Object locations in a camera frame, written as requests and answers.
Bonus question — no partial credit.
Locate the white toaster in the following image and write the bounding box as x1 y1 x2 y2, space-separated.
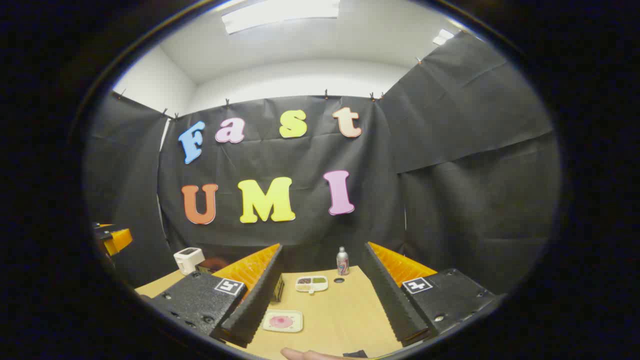
173 247 206 276

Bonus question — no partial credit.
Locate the long ceiling light panel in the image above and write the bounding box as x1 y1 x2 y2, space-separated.
221 0 341 35

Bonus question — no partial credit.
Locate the white divided snack plate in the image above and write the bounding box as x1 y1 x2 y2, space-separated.
295 275 329 295

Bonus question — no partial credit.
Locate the cream square plate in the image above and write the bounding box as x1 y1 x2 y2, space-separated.
262 309 304 334

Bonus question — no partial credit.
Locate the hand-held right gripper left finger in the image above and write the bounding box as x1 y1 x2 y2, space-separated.
149 243 284 349

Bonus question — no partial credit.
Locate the black electric oven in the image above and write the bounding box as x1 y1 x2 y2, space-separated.
196 256 286 304

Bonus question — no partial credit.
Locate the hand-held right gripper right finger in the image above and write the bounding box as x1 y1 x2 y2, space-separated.
360 241 497 348

